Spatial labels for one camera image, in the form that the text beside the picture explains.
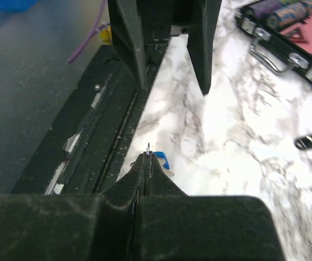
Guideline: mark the black poker chip case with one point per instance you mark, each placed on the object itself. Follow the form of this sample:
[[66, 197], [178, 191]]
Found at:
[[281, 33]]

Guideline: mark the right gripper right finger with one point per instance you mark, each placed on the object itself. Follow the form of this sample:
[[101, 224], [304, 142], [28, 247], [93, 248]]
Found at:
[[174, 226]]

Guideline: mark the blue tag key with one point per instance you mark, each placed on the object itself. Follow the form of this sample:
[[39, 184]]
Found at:
[[162, 160]]

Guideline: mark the black tag key left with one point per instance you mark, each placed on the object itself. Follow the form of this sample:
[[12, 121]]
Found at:
[[303, 142]]

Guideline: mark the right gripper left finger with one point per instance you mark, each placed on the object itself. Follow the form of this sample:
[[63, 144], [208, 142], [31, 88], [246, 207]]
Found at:
[[72, 227]]

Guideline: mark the black front mounting rail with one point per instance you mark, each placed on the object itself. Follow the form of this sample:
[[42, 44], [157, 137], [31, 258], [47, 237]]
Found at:
[[86, 146]]

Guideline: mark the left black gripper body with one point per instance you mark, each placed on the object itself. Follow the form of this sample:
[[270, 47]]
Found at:
[[163, 19]]

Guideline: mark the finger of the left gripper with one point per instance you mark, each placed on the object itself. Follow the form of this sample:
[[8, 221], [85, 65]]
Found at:
[[127, 37], [203, 46]]

